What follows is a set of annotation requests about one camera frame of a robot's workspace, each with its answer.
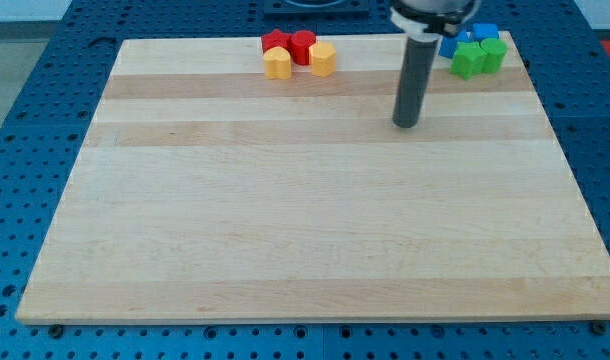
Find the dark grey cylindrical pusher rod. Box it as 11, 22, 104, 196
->
392, 38, 438, 128

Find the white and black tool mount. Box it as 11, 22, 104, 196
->
390, 0, 481, 41

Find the yellow hexagon block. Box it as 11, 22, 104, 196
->
309, 41, 336, 77

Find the blue angular block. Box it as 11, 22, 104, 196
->
438, 30, 470, 59

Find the blue cube block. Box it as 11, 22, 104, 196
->
470, 23, 499, 42

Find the green star block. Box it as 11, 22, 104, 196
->
449, 42, 487, 80

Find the green cylinder block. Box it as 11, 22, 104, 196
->
480, 38, 508, 74

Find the red cylinder block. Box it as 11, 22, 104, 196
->
289, 30, 316, 66

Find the yellow heart block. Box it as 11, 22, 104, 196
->
263, 46, 292, 80

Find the red star block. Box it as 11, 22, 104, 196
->
260, 29, 292, 53

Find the light wooden board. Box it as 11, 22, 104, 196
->
16, 34, 610, 325

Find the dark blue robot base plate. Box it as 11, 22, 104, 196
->
260, 0, 371, 18

